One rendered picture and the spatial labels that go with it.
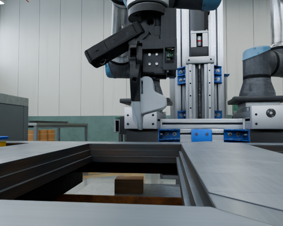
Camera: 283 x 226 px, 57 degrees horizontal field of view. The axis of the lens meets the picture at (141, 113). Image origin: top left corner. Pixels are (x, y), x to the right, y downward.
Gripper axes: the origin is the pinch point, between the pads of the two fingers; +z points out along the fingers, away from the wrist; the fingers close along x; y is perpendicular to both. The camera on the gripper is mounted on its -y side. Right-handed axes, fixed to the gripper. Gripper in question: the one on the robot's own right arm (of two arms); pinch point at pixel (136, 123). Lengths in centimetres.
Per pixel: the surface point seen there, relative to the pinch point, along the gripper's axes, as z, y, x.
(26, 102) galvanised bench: -11, -63, 73
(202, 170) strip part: 5.8, 9.8, -13.9
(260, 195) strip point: 5.8, 12.8, -24.8
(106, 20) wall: -442, -258, 1024
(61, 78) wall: -202, -462, 1039
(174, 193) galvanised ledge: 24, 7, 47
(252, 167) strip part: 5.8, 16.5, -10.9
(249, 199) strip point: 5.8, 11.7, -26.0
